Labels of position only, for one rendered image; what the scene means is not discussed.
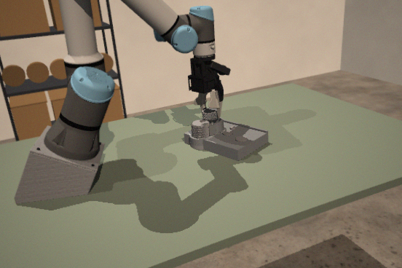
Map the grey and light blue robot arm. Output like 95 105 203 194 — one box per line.
44 0 216 160

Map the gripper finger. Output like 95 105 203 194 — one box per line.
194 93 207 111
208 80 224 119

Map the grey toothed gear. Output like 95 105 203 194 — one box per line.
202 108 218 120

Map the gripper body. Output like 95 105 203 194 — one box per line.
188 54 220 94

